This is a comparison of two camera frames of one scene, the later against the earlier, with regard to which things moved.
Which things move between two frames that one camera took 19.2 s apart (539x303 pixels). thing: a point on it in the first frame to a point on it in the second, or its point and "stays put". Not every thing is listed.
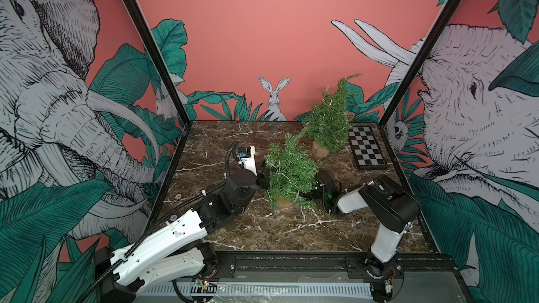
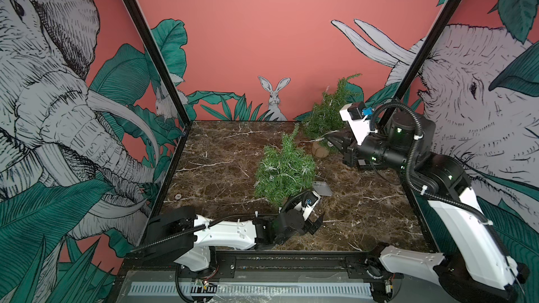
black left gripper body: [261, 181] to [309, 226]
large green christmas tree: [291, 170] stays put
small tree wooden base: [318, 151] stays put
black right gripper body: [318, 190] to [354, 157]
